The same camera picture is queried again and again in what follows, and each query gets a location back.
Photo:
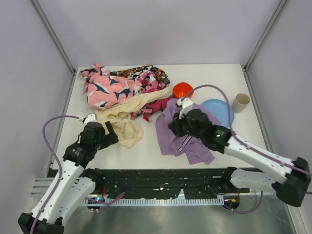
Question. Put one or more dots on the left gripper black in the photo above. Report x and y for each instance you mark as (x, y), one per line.
(105, 136)

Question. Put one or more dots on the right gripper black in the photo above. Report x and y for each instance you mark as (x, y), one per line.
(179, 125)

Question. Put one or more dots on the purple shirt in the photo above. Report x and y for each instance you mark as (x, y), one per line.
(170, 144)

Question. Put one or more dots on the light pink shark print cloth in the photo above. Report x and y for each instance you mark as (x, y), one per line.
(103, 90)

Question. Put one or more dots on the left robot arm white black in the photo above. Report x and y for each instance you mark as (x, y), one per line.
(72, 183)

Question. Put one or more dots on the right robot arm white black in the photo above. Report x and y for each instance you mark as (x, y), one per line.
(289, 179)

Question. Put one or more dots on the cream yellow cloth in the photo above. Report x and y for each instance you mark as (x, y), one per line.
(119, 115)

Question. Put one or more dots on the magenta pink camouflage cloth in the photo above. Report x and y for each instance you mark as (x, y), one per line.
(153, 96)

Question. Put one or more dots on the black orange patterned cloth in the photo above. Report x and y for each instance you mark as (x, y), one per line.
(133, 73)

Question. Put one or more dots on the blue plastic plate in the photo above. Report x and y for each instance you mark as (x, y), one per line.
(220, 110)

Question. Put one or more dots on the orange plastic cup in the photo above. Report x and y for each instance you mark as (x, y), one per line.
(181, 89)

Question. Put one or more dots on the beige cup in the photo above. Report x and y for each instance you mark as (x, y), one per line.
(240, 102)

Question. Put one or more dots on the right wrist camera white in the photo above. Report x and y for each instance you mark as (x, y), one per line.
(185, 105)

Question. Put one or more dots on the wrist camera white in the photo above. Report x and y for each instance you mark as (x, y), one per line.
(88, 118)
(185, 105)

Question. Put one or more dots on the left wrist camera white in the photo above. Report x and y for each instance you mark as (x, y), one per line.
(88, 118)

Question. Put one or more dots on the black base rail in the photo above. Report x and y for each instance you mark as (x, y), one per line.
(162, 184)

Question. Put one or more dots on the white slotted cable duct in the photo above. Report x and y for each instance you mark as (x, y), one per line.
(180, 201)

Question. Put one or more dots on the right aluminium frame post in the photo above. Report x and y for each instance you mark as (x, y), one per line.
(278, 11)

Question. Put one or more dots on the aluminium frame post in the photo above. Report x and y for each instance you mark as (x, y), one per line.
(278, 11)
(47, 25)

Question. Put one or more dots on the left aluminium frame post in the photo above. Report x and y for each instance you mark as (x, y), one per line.
(47, 25)

